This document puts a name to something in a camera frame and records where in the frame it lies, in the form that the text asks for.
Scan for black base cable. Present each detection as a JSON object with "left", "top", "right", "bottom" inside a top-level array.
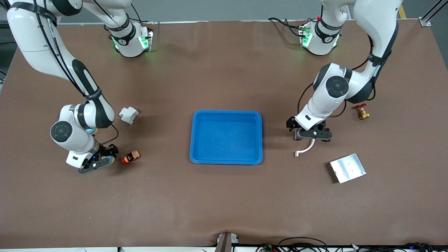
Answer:
[
  {"left": 130, "top": 3, "right": 154, "bottom": 25},
  {"left": 268, "top": 17, "right": 305, "bottom": 37}
]

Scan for grey metal table clamp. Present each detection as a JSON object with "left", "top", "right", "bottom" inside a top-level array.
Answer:
[{"left": 215, "top": 232, "right": 240, "bottom": 252}]

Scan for red emergency stop orange body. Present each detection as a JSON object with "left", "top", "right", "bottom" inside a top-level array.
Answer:
[{"left": 121, "top": 151, "right": 141, "bottom": 166}]

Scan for black cable bundle coloured wires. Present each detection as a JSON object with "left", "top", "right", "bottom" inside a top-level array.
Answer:
[{"left": 255, "top": 237, "right": 329, "bottom": 252}]

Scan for white circuit breaker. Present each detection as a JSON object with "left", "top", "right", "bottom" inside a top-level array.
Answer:
[{"left": 119, "top": 106, "right": 139, "bottom": 125}]

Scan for white curved plastic bracket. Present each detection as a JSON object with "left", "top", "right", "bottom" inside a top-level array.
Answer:
[{"left": 295, "top": 139, "right": 315, "bottom": 157}]

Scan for silver metal plate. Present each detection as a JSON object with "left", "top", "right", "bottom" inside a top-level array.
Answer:
[{"left": 328, "top": 153, "right": 367, "bottom": 184}]

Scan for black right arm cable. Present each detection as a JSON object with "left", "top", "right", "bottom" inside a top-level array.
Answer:
[{"left": 7, "top": 2, "right": 119, "bottom": 146}]

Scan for black cable bundle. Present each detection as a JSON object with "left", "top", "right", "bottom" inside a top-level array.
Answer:
[{"left": 350, "top": 243, "right": 434, "bottom": 252}]

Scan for blue plastic tray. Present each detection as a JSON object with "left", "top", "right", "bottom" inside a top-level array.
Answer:
[{"left": 190, "top": 110, "right": 263, "bottom": 165}]

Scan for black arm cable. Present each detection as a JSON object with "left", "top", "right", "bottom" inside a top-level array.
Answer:
[
  {"left": 7, "top": 2, "right": 119, "bottom": 146},
  {"left": 297, "top": 33, "right": 378, "bottom": 118}
]

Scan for aluminium frame profile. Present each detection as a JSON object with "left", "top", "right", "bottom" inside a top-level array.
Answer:
[{"left": 420, "top": 0, "right": 448, "bottom": 27}]

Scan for brass valve red handle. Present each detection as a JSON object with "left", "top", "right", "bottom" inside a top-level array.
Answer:
[{"left": 353, "top": 104, "right": 370, "bottom": 120}]

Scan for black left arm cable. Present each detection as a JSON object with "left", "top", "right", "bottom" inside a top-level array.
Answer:
[{"left": 297, "top": 33, "right": 378, "bottom": 118}]

